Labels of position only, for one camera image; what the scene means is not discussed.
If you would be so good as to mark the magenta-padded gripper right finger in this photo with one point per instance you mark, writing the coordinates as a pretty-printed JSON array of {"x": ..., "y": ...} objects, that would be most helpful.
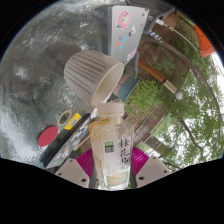
[{"x": 153, "y": 170}]

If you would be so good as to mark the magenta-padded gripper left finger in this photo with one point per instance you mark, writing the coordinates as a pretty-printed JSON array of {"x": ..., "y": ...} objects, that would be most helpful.
[{"x": 71, "y": 171}]

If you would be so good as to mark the clear white-capped drink bottle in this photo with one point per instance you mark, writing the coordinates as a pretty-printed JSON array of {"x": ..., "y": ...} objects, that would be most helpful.
[{"x": 111, "y": 150}]

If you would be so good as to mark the flat round red coaster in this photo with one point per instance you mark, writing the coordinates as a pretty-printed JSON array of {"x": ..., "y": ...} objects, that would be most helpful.
[{"x": 47, "y": 136}]

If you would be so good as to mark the yellow card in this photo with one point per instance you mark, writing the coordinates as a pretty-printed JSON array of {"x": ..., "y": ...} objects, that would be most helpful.
[{"x": 73, "y": 120}]

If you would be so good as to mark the beige tape roll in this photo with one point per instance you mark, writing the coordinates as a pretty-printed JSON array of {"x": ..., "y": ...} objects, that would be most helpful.
[{"x": 60, "y": 120}]

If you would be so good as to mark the green plant in blue pot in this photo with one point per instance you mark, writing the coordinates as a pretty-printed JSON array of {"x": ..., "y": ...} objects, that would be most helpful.
[{"x": 145, "y": 96}]

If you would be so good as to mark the white ribbed mug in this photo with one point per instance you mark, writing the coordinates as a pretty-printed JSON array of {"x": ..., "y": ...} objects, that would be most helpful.
[{"x": 86, "y": 75}]

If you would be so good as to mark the blue yellow striped bollard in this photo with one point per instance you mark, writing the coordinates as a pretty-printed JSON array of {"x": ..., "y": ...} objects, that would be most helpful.
[{"x": 155, "y": 35}]

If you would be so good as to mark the orange canopy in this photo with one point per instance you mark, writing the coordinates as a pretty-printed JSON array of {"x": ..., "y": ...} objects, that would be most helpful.
[{"x": 204, "y": 43}]

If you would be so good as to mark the silver laptop with stickers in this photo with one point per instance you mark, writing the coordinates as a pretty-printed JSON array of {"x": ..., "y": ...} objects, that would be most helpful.
[{"x": 128, "y": 30}]

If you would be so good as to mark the wooden globe lamp post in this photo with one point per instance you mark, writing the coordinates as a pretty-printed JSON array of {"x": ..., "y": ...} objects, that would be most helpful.
[{"x": 153, "y": 71}]

